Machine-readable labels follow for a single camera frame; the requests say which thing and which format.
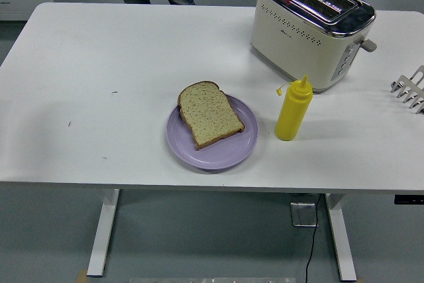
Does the purple plate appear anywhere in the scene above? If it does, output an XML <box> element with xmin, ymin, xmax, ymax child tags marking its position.
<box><xmin>165</xmin><ymin>93</ymin><xmax>259</xmax><ymax>170</ymax></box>

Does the metal floor socket plate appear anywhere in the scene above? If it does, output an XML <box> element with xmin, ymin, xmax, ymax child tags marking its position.
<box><xmin>290</xmin><ymin>201</ymin><xmax>319</xmax><ymax>228</ymax></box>

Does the black table control panel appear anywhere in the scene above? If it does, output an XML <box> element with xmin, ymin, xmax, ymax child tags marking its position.
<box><xmin>394</xmin><ymin>194</ymin><xmax>424</xmax><ymax>205</ymax></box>

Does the black power cable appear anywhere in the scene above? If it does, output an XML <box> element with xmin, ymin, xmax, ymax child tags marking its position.
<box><xmin>304</xmin><ymin>194</ymin><xmax>322</xmax><ymax>283</ymax></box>

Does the yellow squeeze bottle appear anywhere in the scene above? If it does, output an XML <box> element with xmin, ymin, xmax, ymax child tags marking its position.
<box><xmin>275</xmin><ymin>74</ymin><xmax>313</xmax><ymax>142</ymax></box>

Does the bread slice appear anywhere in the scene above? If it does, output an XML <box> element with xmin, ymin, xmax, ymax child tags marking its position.
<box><xmin>177</xmin><ymin>92</ymin><xmax>195</xmax><ymax>131</ymax></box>
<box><xmin>180</xmin><ymin>81</ymin><xmax>246</xmax><ymax>151</ymax></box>

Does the white table leg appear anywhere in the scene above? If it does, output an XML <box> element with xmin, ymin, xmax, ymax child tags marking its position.
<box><xmin>324</xmin><ymin>193</ymin><xmax>358</xmax><ymax>282</ymax></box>
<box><xmin>86</xmin><ymin>189</ymin><xmax>121</xmax><ymax>278</ymax></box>

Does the cream and chrome toaster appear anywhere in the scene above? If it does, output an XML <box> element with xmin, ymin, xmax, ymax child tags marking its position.
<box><xmin>250</xmin><ymin>0</ymin><xmax>378</xmax><ymax>94</ymax></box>

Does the metal toast rack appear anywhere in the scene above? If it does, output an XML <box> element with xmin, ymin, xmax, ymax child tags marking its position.
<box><xmin>390</xmin><ymin>65</ymin><xmax>424</xmax><ymax>115</ymax></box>

